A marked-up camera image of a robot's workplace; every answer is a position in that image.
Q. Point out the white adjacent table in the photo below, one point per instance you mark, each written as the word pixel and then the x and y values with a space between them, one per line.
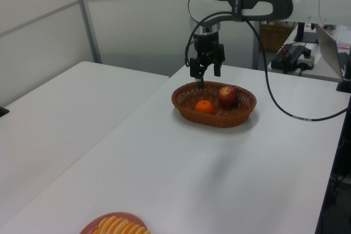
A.
pixel 55 121

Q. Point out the ribbed toy bread roll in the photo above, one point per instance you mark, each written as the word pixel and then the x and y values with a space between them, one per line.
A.
pixel 120 227

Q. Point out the black desk clamp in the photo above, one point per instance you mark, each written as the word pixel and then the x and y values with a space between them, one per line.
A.
pixel 344 86

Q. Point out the white side desk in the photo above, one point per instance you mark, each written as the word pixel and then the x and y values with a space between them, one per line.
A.
pixel 323 73

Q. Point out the black power strip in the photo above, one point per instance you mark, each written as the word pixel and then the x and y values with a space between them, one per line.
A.
pixel 285 58

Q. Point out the black monitor stand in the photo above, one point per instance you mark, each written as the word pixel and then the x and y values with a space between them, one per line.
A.
pixel 300 31

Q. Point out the silver laptop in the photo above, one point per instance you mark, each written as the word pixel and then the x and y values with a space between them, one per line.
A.
pixel 326 42

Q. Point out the red toy apple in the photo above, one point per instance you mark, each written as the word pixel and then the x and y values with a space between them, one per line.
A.
pixel 227 96

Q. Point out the brown cardboard box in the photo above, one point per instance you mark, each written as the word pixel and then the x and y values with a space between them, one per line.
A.
pixel 274 38

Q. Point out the toy orange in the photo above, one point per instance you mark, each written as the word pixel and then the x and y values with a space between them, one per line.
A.
pixel 204 107

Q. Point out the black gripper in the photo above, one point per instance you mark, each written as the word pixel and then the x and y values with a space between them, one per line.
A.
pixel 208 45

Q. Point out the pink plate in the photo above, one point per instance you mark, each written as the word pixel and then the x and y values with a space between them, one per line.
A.
pixel 89 228

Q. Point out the brown woven basket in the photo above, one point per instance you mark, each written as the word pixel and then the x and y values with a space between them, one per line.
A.
pixel 214 120

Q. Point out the grey emergency stop button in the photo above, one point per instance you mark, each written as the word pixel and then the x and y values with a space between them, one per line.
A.
pixel 307 60

